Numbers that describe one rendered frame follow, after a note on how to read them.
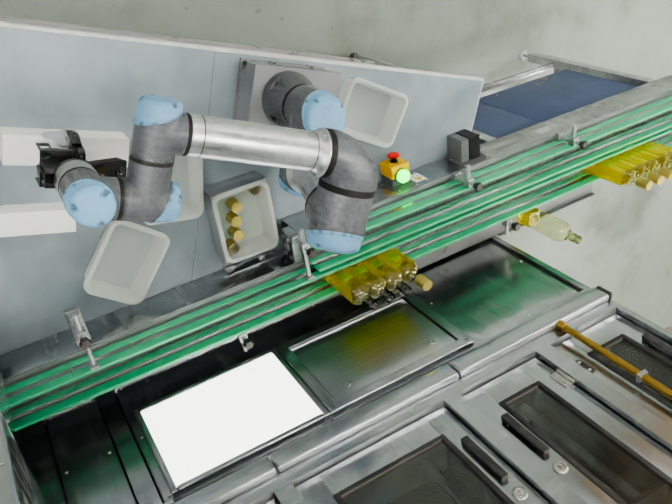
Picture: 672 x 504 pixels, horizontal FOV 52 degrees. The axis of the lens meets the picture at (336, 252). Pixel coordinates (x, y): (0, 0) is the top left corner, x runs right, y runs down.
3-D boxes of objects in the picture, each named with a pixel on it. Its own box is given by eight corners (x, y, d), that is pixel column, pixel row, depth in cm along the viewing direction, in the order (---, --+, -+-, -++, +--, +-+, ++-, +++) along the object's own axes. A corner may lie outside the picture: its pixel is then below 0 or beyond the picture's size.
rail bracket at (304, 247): (294, 270, 206) (314, 288, 196) (285, 221, 198) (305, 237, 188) (303, 266, 207) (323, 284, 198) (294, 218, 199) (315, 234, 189)
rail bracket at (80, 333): (72, 338, 190) (90, 382, 172) (52, 289, 181) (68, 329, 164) (89, 332, 191) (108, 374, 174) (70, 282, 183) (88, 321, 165)
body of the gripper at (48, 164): (35, 139, 128) (45, 158, 118) (83, 141, 132) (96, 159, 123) (34, 178, 130) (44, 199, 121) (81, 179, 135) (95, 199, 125)
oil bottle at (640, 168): (590, 166, 257) (654, 190, 235) (591, 152, 254) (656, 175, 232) (601, 162, 259) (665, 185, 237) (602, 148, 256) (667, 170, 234)
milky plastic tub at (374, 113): (376, 142, 221) (391, 150, 214) (320, 125, 208) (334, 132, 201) (395, 90, 217) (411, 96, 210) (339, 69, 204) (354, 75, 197)
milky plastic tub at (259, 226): (216, 254, 206) (227, 266, 199) (200, 187, 194) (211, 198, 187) (268, 235, 212) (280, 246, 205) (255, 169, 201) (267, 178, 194)
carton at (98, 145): (-2, 126, 135) (2, 134, 130) (122, 131, 147) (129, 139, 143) (-1, 156, 137) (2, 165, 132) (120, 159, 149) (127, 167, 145)
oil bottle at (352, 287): (322, 278, 213) (357, 309, 197) (319, 263, 210) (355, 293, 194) (337, 272, 215) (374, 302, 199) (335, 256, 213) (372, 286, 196)
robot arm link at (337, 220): (328, 135, 182) (383, 196, 133) (315, 188, 187) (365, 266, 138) (284, 126, 179) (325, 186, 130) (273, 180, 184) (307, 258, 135)
